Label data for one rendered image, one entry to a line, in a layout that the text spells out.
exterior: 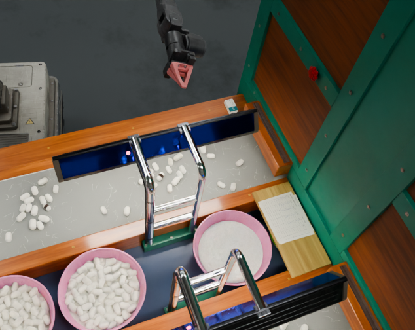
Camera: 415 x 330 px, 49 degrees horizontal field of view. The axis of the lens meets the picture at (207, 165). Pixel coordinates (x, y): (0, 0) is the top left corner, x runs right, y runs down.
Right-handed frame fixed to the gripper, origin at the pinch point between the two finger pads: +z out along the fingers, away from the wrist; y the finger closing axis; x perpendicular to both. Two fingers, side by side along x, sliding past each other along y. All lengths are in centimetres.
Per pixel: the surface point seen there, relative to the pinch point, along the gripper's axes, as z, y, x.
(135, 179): 3.1, 47.9, -1.1
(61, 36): -151, 129, 4
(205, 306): 53, 40, -15
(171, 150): 13.1, 14.3, 0.0
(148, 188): 27.2, 13.1, 9.6
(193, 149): 17.3, 6.8, -2.9
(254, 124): 7.4, 3.8, -24.8
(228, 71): -112, 94, -94
